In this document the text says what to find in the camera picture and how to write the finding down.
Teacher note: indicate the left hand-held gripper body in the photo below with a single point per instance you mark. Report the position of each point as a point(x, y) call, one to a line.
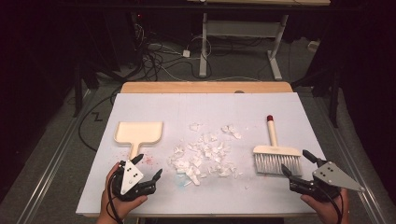
point(132, 177)

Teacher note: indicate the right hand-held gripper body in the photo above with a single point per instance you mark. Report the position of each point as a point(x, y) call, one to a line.
point(333, 177)

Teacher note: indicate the cream plastic dustpan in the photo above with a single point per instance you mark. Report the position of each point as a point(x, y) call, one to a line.
point(138, 133)

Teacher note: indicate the cream brush with red cap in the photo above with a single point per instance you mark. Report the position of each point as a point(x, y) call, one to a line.
point(277, 151)

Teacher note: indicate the pile of white paper scraps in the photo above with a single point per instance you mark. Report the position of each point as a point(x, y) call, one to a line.
point(199, 155)

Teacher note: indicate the person's left hand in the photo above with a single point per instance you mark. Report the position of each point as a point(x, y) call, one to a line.
point(120, 207)

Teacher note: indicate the person's right hand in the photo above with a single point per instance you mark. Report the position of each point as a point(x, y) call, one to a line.
point(327, 214)

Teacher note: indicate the white table cover sheet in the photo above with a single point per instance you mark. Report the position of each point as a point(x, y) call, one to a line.
point(202, 109)

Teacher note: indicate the wooden table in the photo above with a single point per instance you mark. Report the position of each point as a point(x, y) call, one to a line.
point(202, 87)

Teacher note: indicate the white power adapter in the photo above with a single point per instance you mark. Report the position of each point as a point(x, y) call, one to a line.
point(186, 53)

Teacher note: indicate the metal floor rail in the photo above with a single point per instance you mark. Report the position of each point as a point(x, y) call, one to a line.
point(375, 212)
point(46, 174)

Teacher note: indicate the white desk frame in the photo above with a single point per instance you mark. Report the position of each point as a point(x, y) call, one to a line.
point(239, 28)

